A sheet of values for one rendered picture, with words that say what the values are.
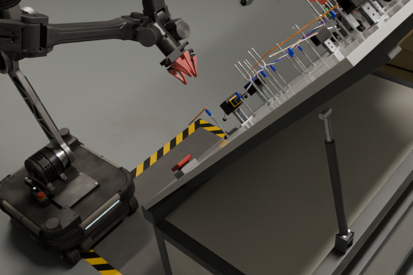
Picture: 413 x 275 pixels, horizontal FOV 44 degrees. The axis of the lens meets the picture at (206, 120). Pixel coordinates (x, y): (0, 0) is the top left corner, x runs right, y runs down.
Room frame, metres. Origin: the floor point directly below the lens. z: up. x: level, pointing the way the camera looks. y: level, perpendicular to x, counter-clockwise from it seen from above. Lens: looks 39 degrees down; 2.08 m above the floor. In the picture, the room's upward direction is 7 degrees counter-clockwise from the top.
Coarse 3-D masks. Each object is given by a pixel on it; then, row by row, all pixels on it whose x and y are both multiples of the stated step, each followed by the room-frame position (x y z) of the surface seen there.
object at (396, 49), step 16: (400, 32) 0.89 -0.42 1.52; (384, 48) 0.72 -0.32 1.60; (400, 48) 0.73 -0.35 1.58; (368, 64) 0.74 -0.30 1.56; (336, 80) 0.78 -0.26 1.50; (352, 80) 0.76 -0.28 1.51; (320, 96) 0.80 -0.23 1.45; (288, 112) 0.86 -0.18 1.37; (304, 112) 0.83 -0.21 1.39; (272, 128) 0.89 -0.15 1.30; (256, 144) 0.92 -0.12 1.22; (224, 160) 1.01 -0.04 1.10; (208, 176) 1.06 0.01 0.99
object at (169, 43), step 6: (168, 36) 1.41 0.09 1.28; (162, 42) 1.40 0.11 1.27; (168, 42) 1.40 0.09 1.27; (174, 42) 1.40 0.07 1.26; (186, 42) 1.41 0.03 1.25; (162, 48) 1.39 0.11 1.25; (168, 48) 1.39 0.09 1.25; (174, 48) 1.39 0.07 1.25; (180, 48) 1.39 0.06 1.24; (168, 54) 1.38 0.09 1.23
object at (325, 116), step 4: (328, 108) 0.82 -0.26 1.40; (324, 112) 0.81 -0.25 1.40; (328, 112) 0.81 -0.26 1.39; (320, 116) 0.81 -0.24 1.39; (324, 116) 0.80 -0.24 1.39; (328, 116) 0.81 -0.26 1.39; (324, 120) 0.81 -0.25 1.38; (328, 120) 0.81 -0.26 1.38; (324, 124) 0.81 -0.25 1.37; (328, 124) 0.80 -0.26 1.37; (324, 128) 0.81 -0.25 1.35; (328, 128) 0.80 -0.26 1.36; (328, 132) 0.80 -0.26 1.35; (328, 136) 0.80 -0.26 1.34; (328, 140) 0.80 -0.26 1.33
